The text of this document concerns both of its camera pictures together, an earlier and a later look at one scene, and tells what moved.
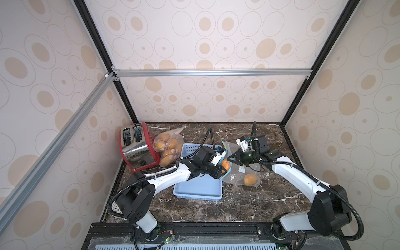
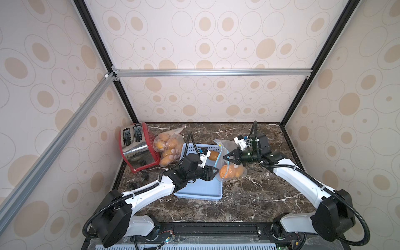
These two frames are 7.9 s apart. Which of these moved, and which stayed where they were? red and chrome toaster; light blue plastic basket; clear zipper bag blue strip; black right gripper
Moved: clear zipper bag blue strip
Stayed: black right gripper; red and chrome toaster; light blue plastic basket
